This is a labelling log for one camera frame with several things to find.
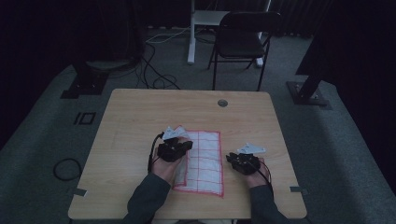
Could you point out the person's left hand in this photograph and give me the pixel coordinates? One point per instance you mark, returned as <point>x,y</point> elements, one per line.
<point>165,169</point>

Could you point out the black slanted stand with base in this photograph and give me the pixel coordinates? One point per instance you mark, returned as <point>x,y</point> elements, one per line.
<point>306,91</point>

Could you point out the white cloth with red checks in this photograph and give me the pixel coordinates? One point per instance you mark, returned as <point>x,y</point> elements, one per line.
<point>205,168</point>

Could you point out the black folding chair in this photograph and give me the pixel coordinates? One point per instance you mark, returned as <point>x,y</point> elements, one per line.
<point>241,40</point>

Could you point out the round grey stand base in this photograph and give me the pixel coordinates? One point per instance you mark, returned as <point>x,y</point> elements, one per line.
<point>109,64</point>

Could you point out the black stand with base plate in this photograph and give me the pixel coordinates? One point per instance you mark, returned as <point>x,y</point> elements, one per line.
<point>85,84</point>

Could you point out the person's right hand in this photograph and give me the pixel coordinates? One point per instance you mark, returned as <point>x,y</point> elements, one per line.
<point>258,179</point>

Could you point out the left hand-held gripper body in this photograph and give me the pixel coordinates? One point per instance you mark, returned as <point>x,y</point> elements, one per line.
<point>169,149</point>

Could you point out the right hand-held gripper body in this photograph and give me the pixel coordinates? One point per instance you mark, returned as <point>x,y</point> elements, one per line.
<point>247,161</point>

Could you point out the grey tape strip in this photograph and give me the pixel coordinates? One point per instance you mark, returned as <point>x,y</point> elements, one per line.
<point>297,189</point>
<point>80,192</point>

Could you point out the white desk frame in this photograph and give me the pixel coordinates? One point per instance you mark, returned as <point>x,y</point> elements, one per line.
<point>194,31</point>

